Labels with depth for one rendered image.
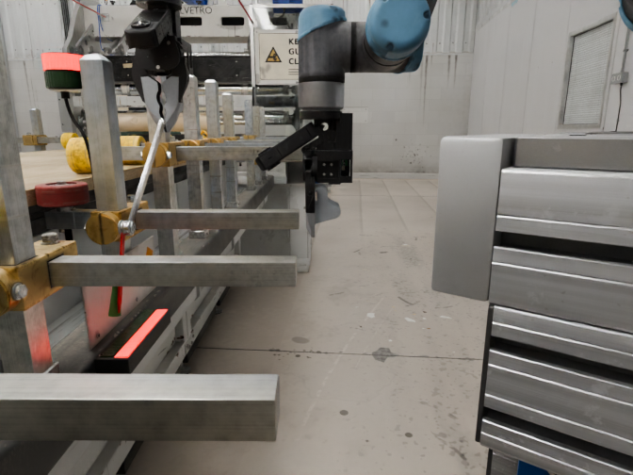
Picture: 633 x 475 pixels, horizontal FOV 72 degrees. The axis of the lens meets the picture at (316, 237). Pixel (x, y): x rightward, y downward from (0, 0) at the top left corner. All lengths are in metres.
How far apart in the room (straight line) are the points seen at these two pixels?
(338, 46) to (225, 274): 0.39
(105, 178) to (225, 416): 0.54
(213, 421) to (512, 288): 0.19
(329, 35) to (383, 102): 8.62
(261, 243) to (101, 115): 2.57
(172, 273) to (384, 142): 8.87
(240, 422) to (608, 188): 0.24
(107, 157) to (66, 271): 0.24
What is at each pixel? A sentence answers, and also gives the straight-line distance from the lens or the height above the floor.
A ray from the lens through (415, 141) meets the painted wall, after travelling 9.39.
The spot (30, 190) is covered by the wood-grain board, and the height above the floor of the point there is 0.90.
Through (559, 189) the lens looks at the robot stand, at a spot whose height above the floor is 0.97.
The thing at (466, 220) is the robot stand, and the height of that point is 0.95.
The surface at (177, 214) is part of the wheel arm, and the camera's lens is 0.79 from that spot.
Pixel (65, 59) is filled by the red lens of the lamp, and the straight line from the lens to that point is 0.79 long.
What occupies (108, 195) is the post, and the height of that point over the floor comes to 0.90.
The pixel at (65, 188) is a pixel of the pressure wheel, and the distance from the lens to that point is 0.84.
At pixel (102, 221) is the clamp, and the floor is 0.86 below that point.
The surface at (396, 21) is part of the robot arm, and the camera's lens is 0.59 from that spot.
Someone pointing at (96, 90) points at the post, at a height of 1.05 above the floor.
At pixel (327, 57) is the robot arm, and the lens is 0.72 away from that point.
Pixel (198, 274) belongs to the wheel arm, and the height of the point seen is 0.83.
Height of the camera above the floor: 1.00
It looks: 14 degrees down
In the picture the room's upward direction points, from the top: straight up
